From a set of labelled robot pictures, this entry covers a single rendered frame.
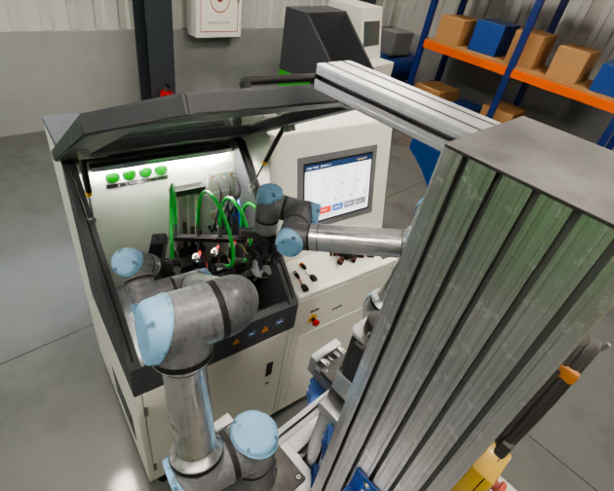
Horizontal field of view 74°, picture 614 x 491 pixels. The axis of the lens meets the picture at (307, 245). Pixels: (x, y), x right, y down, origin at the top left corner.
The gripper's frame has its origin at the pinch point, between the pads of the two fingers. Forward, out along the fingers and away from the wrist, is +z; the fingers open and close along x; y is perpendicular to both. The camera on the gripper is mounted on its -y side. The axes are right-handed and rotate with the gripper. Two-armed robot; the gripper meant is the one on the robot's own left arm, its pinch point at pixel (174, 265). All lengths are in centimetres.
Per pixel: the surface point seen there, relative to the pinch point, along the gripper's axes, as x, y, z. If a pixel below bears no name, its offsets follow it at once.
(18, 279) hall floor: -162, -12, 136
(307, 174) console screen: 45, -40, 35
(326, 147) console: 55, -52, 35
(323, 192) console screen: 52, -35, 45
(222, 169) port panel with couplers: 9, -44, 32
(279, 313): 31, 18, 35
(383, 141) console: 82, -61, 54
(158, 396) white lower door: -15, 47, 22
